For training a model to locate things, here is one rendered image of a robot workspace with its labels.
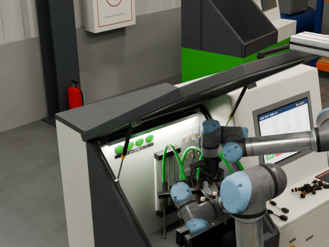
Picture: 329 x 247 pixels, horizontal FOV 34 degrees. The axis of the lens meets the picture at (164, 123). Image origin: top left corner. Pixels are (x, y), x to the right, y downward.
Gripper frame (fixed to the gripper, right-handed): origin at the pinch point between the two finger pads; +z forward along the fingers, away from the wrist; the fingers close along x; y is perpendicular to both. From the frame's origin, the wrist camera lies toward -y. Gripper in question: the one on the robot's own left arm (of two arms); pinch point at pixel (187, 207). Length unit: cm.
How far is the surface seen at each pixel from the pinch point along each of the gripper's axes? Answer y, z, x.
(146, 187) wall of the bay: -22.6, 31.1, -19.2
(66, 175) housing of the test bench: -36, 22, -56
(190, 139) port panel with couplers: -43, 33, 8
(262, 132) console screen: -38, 36, 46
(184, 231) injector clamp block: 3.6, 29.4, -5.3
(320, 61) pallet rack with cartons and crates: -276, 473, 215
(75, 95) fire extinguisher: -231, 303, -105
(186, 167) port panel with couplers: -32, 44, 3
